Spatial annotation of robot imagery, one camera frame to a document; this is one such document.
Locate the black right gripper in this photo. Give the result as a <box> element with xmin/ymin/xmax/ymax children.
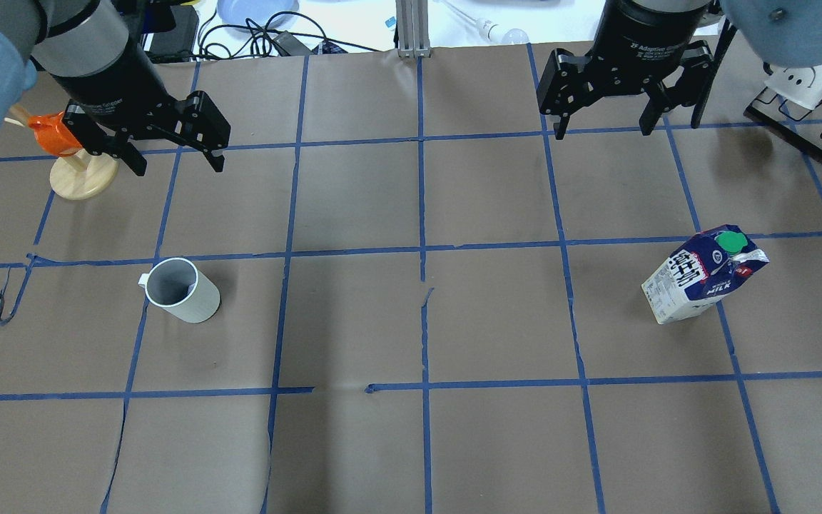
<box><xmin>537</xmin><ymin>1</ymin><xmax>716</xmax><ymax>140</ymax></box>

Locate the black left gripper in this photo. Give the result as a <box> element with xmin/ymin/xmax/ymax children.
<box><xmin>56</xmin><ymin>48</ymin><xmax>231</xmax><ymax>176</ymax></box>

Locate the white ribbed mug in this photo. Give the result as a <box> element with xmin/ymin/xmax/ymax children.
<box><xmin>138</xmin><ymin>257</ymin><xmax>221</xmax><ymax>324</ymax></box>

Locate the blue white milk carton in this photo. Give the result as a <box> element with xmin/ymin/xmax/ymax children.
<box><xmin>641</xmin><ymin>224</ymin><xmax>770</xmax><ymax>325</ymax></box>

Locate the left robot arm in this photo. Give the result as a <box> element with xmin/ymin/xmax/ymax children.
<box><xmin>0</xmin><ymin>1</ymin><xmax>231</xmax><ymax>176</ymax></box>

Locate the orange cup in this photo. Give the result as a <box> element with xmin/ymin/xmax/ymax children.
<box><xmin>27</xmin><ymin>111</ymin><xmax>83</xmax><ymax>157</ymax></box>

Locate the wooden mug tree stand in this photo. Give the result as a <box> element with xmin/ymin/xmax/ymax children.
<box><xmin>4</xmin><ymin>104</ymin><xmax>118</xmax><ymax>201</ymax></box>

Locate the black power adapter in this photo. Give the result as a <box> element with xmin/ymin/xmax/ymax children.
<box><xmin>146</xmin><ymin>4</ymin><xmax>198</xmax><ymax>63</ymax></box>

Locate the light blue plate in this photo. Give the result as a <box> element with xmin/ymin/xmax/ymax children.
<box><xmin>216</xmin><ymin>0</ymin><xmax>299</xmax><ymax>29</ymax></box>

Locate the white light bulb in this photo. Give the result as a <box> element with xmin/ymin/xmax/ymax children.
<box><xmin>475</xmin><ymin>19</ymin><xmax>529</xmax><ymax>45</ymax></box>

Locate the white mug on rack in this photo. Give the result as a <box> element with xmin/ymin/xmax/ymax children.
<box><xmin>764</xmin><ymin>64</ymin><xmax>822</xmax><ymax>111</ymax></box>

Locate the aluminium frame post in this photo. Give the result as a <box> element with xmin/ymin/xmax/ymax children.
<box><xmin>394</xmin><ymin>0</ymin><xmax>432</xmax><ymax>59</ymax></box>

